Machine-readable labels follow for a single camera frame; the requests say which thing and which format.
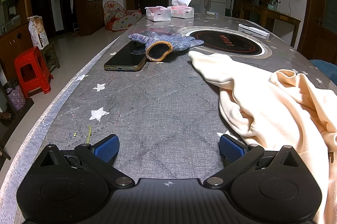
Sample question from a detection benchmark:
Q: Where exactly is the red plastic stool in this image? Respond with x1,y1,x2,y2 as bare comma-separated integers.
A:
14,46,53,98

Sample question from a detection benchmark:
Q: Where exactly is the round built-in induction cooktop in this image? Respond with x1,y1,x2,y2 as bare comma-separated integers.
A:
182,26,273,58

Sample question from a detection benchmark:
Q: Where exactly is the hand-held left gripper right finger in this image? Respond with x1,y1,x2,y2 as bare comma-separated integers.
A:
203,134,301,189

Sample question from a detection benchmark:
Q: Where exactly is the small wooden stool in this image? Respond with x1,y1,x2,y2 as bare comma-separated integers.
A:
39,42,61,73

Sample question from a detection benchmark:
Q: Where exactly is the purple patterned bin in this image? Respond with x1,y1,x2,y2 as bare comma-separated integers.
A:
4,78,26,112

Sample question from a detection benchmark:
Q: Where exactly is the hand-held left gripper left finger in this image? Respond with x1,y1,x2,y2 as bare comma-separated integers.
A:
39,134,134,189

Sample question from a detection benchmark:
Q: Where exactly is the spotted play tent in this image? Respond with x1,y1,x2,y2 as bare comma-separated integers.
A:
103,1,143,32

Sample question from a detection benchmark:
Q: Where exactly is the blue sofa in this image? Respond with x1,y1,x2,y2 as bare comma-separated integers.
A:
309,59,337,79

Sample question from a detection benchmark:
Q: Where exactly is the cream fleece garment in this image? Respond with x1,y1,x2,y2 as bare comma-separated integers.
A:
188,51,337,224

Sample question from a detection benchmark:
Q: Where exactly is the blue knit work glove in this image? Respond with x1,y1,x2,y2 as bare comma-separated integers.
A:
128,31,205,62

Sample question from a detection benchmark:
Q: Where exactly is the white power strip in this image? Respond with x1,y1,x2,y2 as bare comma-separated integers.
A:
238,23,270,38

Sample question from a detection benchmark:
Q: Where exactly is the white brown paper bag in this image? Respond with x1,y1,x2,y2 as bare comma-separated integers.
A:
27,15,49,50

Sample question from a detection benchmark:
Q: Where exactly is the wooden sideboard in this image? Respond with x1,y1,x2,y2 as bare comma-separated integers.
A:
238,0,301,48

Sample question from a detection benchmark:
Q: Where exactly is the black smartphone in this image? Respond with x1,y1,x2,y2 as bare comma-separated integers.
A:
104,41,148,72

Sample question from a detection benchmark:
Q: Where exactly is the grey starred table cover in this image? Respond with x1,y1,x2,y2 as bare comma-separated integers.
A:
0,12,337,224

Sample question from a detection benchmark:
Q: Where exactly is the white pink tissue box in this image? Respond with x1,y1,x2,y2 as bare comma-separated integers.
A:
145,6,171,21
171,0,195,18

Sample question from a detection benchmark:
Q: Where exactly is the wooden glass-front cabinet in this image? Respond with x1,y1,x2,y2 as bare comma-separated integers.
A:
0,0,33,87

